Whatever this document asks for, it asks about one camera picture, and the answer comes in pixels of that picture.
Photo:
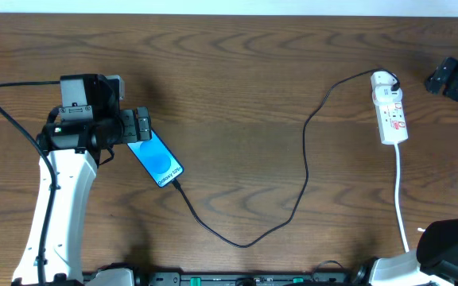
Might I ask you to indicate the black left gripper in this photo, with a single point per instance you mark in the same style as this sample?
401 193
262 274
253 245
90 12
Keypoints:
142 124

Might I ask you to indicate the blue Galaxy smartphone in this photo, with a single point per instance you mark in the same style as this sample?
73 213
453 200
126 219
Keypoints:
157 159

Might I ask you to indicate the white power strip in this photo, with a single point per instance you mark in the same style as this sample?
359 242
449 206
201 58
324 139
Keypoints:
387 98

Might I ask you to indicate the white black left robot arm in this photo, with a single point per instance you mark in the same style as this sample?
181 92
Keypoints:
88 121

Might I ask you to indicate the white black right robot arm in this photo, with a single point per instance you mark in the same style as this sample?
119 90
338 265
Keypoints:
435 260

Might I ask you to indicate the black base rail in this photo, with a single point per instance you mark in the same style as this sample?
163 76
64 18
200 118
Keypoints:
177 277

